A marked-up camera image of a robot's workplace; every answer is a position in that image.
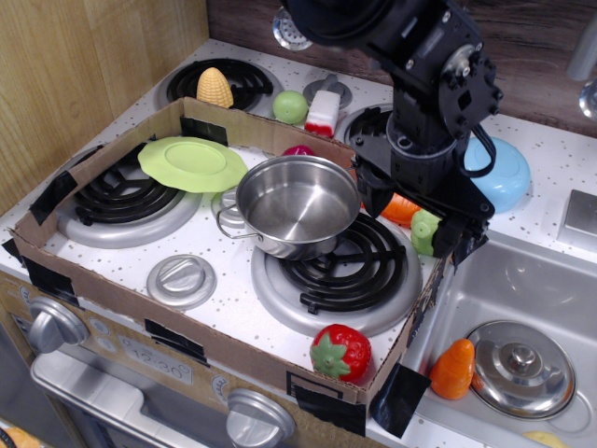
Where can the silver oven knob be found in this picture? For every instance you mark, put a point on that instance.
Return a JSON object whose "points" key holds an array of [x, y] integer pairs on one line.
{"points": [[256, 421], [54, 325]]}

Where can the stainless steel sink basin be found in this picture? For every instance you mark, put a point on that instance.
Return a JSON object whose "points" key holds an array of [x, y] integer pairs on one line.
{"points": [[508, 279]]}

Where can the front left black burner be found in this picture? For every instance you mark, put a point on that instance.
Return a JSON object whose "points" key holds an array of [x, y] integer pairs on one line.
{"points": [[123, 207]]}

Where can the silver stovetop knob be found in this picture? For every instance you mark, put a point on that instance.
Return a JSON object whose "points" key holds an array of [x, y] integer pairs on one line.
{"points": [[182, 282], [225, 211], [329, 83]]}

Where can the green toy apple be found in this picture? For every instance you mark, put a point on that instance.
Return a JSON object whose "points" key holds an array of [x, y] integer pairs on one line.
{"points": [[290, 107]]}

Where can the silver stovetop knob middle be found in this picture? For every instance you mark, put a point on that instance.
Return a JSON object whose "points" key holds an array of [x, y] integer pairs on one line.
{"points": [[225, 211]]}

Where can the yellow toy in sink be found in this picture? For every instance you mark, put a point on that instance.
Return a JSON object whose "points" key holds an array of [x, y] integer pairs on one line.
{"points": [[546, 438]]}

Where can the red toy strawberry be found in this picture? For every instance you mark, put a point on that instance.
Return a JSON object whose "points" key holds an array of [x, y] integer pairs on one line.
{"points": [[341, 352]]}

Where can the silver oven knob left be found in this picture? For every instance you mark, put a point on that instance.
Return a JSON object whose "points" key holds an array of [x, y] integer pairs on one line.
{"points": [[54, 325]]}

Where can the silver oven door handle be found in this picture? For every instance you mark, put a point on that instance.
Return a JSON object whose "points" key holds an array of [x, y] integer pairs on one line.
{"points": [[113, 406]]}

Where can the brown cardboard fence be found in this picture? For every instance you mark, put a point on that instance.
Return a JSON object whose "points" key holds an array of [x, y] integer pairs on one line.
{"points": [[392, 389]]}

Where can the silver oven knob right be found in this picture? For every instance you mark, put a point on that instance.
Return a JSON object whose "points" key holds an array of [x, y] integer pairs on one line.
{"points": [[256, 421]]}

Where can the silver stovetop knob back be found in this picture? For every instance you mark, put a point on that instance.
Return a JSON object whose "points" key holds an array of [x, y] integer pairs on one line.
{"points": [[329, 83]]}

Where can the orange object bottom left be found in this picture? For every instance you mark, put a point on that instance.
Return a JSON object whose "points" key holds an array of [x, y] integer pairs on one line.
{"points": [[14, 437]]}

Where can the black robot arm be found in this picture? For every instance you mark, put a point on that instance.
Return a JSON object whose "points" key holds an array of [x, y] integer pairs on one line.
{"points": [[444, 88]]}

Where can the orange toy carrot piece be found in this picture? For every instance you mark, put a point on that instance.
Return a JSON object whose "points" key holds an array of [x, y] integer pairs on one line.
{"points": [[452, 374]]}

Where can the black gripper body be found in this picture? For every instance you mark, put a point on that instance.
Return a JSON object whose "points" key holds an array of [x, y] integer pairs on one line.
{"points": [[434, 178]]}

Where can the stainless steel pot lid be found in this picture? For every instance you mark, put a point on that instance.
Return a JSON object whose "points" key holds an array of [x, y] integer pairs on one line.
{"points": [[520, 371]]}

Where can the back left black burner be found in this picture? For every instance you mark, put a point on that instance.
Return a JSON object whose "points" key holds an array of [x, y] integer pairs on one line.
{"points": [[253, 87]]}

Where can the yellow toy corn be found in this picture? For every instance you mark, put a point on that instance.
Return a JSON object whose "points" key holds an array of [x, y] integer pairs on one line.
{"points": [[213, 88]]}

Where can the digital clock display panel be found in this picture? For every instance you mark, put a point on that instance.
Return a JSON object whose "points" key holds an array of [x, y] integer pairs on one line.
{"points": [[156, 360]]}

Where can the white red toy cake slice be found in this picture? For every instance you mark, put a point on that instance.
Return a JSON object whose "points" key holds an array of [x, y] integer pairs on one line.
{"points": [[323, 113]]}

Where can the silver stovetop knob front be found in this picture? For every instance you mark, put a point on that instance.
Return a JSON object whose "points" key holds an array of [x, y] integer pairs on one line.
{"points": [[182, 282]]}

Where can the front right black burner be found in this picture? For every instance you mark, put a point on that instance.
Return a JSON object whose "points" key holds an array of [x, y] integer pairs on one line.
{"points": [[368, 282]]}

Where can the light green plastic plate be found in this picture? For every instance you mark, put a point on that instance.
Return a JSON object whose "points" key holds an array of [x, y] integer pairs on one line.
{"points": [[192, 164]]}

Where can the silver faucet base block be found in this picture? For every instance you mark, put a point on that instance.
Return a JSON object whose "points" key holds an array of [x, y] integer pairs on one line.
{"points": [[578, 225]]}

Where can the hanging metal strainer ladle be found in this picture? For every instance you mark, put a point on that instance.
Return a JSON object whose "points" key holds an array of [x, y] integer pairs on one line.
{"points": [[286, 32]]}

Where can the magenta toy vegetable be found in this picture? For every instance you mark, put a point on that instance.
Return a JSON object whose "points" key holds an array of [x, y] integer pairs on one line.
{"points": [[299, 150]]}

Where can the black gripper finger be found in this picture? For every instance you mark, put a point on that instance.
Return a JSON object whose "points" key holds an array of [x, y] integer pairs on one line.
{"points": [[458, 236], [375, 187]]}

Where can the light green toy broccoli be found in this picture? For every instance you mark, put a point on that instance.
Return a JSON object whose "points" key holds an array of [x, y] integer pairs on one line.
{"points": [[423, 227]]}

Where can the silver faucet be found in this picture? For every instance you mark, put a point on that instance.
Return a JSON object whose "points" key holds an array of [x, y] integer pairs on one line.
{"points": [[580, 68]]}

